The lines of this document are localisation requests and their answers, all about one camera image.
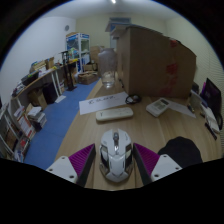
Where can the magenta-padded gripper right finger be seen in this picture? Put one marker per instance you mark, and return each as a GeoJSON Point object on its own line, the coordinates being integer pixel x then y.
{"type": "Point", "coordinates": [163, 166]}

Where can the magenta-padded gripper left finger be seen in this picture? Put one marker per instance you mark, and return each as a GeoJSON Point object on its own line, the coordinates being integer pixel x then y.
{"type": "Point", "coordinates": [63, 166]}

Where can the white and silver computer mouse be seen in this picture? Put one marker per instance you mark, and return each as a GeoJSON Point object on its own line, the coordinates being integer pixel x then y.
{"type": "Point", "coordinates": [116, 160]}

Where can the black scalloped mouse pad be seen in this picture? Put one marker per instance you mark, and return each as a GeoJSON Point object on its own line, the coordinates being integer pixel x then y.
{"type": "Point", "coordinates": [183, 151]}

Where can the stack of books on floor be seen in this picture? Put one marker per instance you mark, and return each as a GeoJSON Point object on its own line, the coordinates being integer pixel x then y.
{"type": "Point", "coordinates": [37, 117]}

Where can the bookshelf unit with books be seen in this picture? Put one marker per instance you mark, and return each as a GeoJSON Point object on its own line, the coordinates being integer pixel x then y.
{"type": "Point", "coordinates": [16, 133]}

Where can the white remote control with display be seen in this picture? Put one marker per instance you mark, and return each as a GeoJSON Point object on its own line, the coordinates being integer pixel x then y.
{"type": "Point", "coordinates": [157, 107]}

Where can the black marker pen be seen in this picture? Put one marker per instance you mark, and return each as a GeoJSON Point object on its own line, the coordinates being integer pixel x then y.
{"type": "Point", "coordinates": [211, 131]}

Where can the plain white paper sheet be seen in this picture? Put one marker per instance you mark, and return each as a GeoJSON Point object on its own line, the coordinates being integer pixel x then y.
{"type": "Point", "coordinates": [181, 108]}

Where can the white open notebook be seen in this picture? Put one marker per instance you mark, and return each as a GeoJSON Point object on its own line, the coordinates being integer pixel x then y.
{"type": "Point", "coordinates": [210, 116]}

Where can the brown cardboard box under desk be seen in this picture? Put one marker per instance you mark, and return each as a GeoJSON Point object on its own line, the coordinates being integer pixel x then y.
{"type": "Point", "coordinates": [37, 98]}

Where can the white paper sheet with writing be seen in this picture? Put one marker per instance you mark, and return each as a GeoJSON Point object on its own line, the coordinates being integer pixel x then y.
{"type": "Point", "coordinates": [100, 102]}

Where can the black bin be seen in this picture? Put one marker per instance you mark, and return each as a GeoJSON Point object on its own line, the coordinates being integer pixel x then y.
{"type": "Point", "coordinates": [50, 93]}

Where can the black monitor with purple screen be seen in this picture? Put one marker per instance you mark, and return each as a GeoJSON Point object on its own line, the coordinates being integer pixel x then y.
{"type": "Point", "coordinates": [212, 95]}

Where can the wooden side desk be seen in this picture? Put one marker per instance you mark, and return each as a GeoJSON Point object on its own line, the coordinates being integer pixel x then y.
{"type": "Point", "coordinates": [36, 80]}

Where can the black floor stand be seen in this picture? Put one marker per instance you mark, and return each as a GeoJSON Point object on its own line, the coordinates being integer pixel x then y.
{"type": "Point", "coordinates": [69, 75]}

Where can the open cardboard box on floor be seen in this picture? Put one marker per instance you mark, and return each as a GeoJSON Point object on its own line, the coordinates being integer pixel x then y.
{"type": "Point", "coordinates": [87, 78]}

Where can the large brown cardboard box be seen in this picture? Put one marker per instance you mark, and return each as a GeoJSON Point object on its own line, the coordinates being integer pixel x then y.
{"type": "Point", "coordinates": [150, 63]}

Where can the clear glass vase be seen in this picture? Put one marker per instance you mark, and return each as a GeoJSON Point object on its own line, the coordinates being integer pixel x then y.
{"type": "Point", "coordinates": [107, 68]}

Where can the blue and white display cabinet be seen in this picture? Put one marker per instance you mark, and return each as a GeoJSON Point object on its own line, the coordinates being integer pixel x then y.
{"type": "Point", "coordinates": [77, 46]}

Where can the white ceiling light tube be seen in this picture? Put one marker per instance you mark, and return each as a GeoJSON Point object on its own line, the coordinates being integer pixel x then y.
{"type": "Point", "coordinates": [113, 1]}

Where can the round grey wall fixture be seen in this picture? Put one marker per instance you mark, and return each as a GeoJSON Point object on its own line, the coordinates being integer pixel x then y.
{"type": "Point", "coordinates": [66, 28]}

